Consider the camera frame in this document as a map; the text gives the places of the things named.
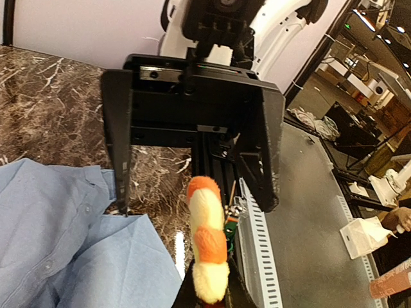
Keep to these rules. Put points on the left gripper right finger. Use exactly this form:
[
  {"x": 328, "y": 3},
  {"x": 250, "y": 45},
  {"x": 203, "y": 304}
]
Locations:
[{"x": 237, "y": 295}]

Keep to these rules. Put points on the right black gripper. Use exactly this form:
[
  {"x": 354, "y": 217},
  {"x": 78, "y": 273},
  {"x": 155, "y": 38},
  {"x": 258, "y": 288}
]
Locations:
[{"x": 160, "y": 100}]

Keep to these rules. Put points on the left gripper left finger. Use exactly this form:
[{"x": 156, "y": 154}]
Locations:
[{"x": 187, "y": 297}]

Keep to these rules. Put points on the plush sunflower brooch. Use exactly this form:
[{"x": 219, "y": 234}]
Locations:
[{"x": 208, "y": 216}]

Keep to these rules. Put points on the light blue shirt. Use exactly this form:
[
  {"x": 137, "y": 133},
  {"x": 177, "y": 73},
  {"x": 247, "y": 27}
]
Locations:
[{"x": 60, "y": 249}]

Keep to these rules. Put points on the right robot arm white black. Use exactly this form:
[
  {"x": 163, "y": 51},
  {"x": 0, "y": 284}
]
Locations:
[{"x": 274, "y": 26}]

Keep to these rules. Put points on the bystander hand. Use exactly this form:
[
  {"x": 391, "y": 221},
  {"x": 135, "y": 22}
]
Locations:
[{"x": 397, "y": 217}]

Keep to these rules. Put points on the white plastic bag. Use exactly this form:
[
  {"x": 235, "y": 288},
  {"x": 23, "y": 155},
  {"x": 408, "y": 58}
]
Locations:
[{"x": 363, "y": 236}]

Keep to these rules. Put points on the white slotted cable duct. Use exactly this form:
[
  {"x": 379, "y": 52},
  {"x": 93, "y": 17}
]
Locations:
[{"x": 257, "y": 258}]

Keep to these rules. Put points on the black front table rail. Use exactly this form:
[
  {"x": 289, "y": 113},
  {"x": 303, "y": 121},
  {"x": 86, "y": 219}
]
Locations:
[{"x": 213, "y": 156}]

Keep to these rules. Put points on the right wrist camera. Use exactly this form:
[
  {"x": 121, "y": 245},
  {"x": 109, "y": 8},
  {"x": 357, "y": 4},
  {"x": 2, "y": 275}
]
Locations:
[{"x": 217, "y": 23}]

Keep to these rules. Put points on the left black frame post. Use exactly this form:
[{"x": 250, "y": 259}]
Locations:
[{"x": 8, "y": 21}]

